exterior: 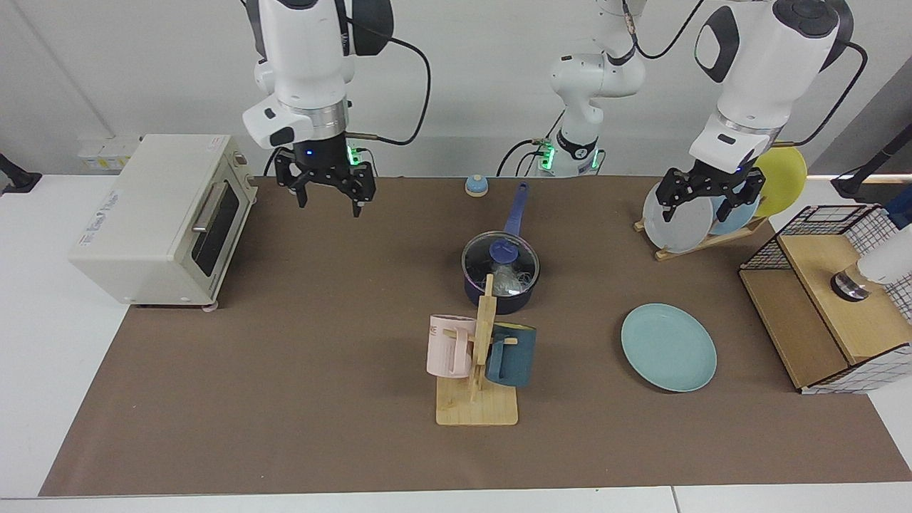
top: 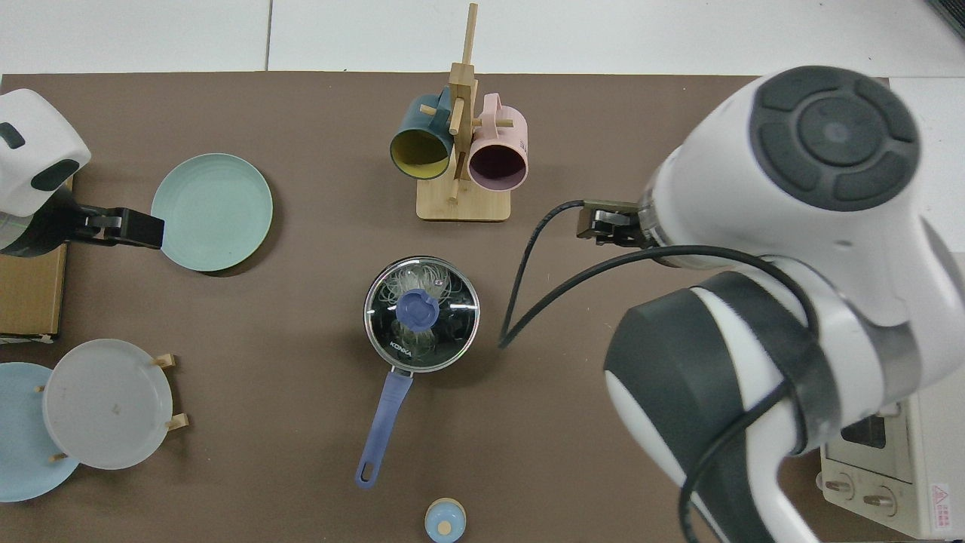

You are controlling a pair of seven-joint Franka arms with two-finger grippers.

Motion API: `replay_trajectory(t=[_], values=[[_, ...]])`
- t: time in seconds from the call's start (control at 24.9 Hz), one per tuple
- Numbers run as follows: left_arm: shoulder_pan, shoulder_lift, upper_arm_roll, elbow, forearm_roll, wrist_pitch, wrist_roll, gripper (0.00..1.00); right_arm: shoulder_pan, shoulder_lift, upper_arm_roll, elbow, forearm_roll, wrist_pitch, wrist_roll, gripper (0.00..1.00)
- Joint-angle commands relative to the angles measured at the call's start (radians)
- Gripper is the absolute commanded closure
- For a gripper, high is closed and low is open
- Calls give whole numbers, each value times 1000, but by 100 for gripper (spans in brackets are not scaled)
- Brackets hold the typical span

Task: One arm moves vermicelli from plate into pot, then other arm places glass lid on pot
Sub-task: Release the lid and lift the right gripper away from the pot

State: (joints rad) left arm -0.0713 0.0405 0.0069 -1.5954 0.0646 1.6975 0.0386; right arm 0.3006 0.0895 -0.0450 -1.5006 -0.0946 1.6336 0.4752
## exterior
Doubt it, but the teal plate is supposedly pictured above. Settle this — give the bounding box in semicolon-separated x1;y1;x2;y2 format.
621;304;717;393

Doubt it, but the black clamp mount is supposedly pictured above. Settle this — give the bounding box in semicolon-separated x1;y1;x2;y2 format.
0;153;42;195

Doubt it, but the wooden plate rack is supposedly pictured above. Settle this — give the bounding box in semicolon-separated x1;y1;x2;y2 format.
634;214;770;261

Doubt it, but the grey plate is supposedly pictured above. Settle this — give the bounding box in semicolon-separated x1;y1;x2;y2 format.
642;182;715;253

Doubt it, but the pale toaster oven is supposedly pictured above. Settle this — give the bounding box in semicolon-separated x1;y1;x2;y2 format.
68;134;259;313

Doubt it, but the black pot with blue handle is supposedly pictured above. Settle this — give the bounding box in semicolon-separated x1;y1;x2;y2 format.
461;182;541;315

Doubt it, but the wire basket with wooden floor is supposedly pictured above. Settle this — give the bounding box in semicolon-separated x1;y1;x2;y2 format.
739;204;912;395

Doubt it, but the light blue plate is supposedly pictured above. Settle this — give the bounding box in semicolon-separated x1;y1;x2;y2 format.
709;187;761;236

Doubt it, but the pink cup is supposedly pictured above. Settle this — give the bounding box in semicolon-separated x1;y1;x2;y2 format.
426;314;477;379

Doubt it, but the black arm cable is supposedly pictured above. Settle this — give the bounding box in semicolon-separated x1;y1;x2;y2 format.
625;0;869;147
346;14;432;147

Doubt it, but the yellow plate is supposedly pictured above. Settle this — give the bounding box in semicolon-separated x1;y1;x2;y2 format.
752;142;808;217

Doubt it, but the white wall socket strip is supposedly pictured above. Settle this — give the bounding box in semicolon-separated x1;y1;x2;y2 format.
77;137;143;170

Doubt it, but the white vermicelli bundle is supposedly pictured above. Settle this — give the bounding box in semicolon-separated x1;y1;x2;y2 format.
492;264;535;294

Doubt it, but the brown table cloth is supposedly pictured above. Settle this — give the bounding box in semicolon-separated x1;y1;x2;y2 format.
39;176;912;497

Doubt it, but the black base cable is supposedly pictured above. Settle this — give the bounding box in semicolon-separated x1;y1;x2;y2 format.
497;139;556;177

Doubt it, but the glass lid with blue knob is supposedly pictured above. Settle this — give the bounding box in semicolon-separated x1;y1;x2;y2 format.
462;232;540;296

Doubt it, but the wooden cup stand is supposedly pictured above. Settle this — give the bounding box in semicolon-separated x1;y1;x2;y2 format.
435;274;519;427

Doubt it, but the dark teal cup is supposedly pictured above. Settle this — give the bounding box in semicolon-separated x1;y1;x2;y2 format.
485;322;537;388

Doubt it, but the white cylinder with silver cap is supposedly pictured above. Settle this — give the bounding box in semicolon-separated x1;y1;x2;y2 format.
830;239;912;302

